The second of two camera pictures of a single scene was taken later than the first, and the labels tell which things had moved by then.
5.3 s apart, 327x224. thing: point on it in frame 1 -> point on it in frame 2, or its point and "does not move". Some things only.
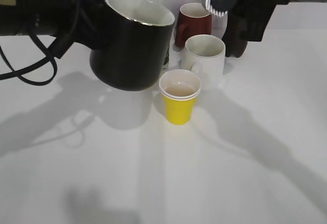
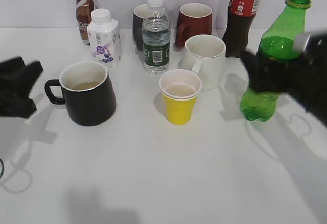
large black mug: x=131 y=52 -> x=88 y=94
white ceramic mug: x=205 y=55 does not move
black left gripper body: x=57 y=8 -> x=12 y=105
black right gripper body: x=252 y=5 -> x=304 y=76
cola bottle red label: x=235 y=37 does not move
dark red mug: x=194 y=19 does not move
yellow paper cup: x=180 y=88 does not move
